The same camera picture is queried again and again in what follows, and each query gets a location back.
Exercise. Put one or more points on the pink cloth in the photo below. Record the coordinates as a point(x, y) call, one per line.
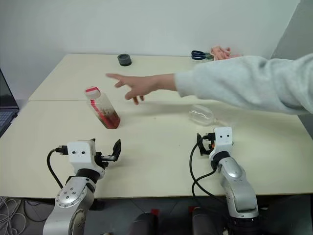
point(220, 52)

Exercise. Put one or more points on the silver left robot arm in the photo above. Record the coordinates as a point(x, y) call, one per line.
point(71, 195)

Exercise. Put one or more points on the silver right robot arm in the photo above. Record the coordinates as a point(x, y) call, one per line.
point(234, 181)

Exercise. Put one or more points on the person's bare hand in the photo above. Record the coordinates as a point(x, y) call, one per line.
point(144, 84)

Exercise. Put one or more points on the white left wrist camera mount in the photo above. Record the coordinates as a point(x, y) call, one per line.
point(79, 153)

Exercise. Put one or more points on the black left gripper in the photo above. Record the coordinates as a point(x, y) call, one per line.
point(99, 158)

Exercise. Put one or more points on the grey sleeved person's forearm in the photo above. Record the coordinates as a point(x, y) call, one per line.
point(244, 78)

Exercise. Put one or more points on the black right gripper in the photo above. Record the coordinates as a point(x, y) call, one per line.
point(210, 146)

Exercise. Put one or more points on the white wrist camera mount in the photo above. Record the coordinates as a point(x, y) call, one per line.
point(223, 139)
point(79, 153)

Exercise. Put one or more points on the bottle with red liquid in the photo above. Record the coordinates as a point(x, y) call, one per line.
point(106, 111)

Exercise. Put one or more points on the dark rounded shape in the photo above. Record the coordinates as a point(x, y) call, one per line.
point(204, 221)
point(144, 224)

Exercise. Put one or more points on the red tape piece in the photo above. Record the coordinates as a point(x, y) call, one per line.
point(191, 209)
point(155, 212)

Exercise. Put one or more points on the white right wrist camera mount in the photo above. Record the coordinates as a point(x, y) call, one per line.
point(223, 139)

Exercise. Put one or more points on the dark laptop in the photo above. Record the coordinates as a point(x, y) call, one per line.
point(6, 107)

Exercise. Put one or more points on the black round container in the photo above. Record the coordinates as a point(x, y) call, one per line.
point(124, 60)

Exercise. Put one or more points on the white red bottle cap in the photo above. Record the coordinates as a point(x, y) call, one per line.
point(92, 91)

